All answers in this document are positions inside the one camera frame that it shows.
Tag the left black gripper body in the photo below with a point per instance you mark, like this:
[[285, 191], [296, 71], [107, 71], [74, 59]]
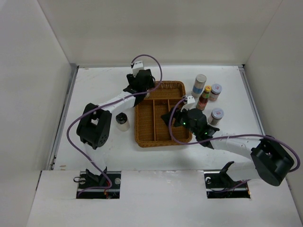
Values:
[[132, 79]]

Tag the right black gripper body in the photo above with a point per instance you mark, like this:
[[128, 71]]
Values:
[[182, 119]]

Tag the black-cap white spice jar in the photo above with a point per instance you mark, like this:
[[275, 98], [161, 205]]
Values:
[[122, 122]]

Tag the clear-lid white spice jar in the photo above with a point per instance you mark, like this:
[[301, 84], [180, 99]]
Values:
[[147, 95]]

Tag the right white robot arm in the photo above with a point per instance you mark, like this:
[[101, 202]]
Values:
[[266, 158]]

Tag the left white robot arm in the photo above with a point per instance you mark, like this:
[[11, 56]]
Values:
[[94, 126]]

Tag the yellow-cap red sauce bottle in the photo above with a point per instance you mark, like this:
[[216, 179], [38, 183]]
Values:
[[203, 99]]

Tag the near red-label spice jar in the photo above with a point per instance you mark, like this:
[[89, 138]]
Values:
[[216, 115]]

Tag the red-label spice jar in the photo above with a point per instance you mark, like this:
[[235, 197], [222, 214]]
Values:
[[216, 115], [216, 89]]

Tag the right silver-lid salt shaker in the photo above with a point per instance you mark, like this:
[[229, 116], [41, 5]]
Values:
[[198, 85]]

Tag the far red-label spice jar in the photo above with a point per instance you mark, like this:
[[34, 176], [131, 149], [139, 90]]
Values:
[[216, 89]]

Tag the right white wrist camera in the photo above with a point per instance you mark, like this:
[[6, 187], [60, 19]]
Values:
[[189, 103]]

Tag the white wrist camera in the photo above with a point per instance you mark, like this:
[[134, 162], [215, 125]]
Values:
[[136, 67], [189, 103]]

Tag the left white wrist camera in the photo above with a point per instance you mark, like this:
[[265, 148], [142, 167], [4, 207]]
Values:
[[136, 67]]

